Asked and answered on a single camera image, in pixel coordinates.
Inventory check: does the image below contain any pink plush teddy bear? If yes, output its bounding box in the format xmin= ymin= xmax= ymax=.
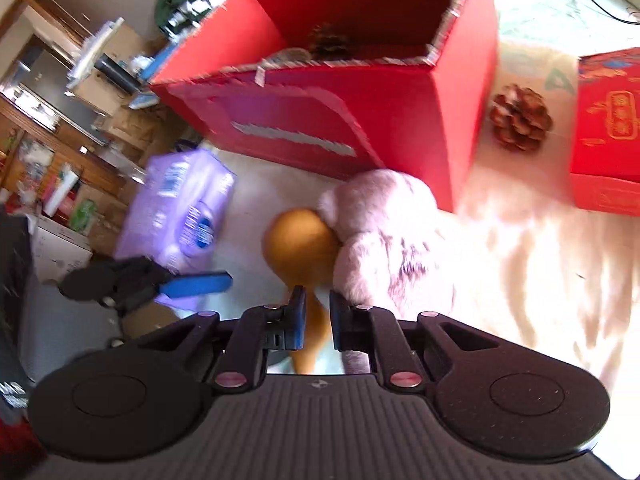
xmin=316 ymin=168 xmax=457 ymax=376

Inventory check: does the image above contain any large red cardboard box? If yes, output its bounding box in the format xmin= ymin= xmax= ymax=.
xmin=151 ymin=0 xmax=498 ymax=211

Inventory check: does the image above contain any purple tissue pack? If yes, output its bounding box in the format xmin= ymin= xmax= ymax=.
xmin=113 ymin=148 xmax=238 ymax=311

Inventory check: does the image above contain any brown pine cone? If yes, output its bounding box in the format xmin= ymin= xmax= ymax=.
xmin=488 ymin=84 xmax=553 ymax=152
xmin=309 ymin=25 xmax=352 ymax=61

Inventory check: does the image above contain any clear packing tape roll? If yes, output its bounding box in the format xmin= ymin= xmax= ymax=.
xmin=262 ymin=48 xmax=312 ymax=64

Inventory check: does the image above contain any brown wooden cabinet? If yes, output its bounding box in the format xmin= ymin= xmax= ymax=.
xmin=0 ymin=0 xmax=151 ymax=212

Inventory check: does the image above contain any orange fruit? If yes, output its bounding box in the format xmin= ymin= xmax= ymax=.
xmin=262 ymin=208 xmax=341 ymax=375

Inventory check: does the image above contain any small red gift box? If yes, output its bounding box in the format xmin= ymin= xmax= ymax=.
xmin=570 ymin=48 xmax=640 ymax=217

